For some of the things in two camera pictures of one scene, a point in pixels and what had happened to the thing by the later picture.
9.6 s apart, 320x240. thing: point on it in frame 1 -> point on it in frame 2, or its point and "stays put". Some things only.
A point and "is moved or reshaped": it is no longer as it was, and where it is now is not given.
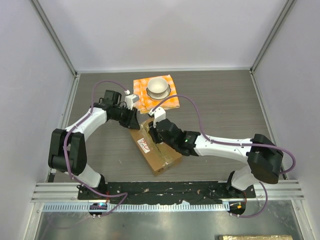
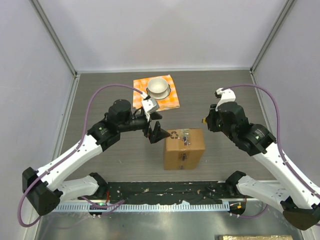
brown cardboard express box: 160,156 is moved or reshaped
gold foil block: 255,237 stays put
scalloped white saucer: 159,96 stays put
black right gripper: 153,133 -> 211,118
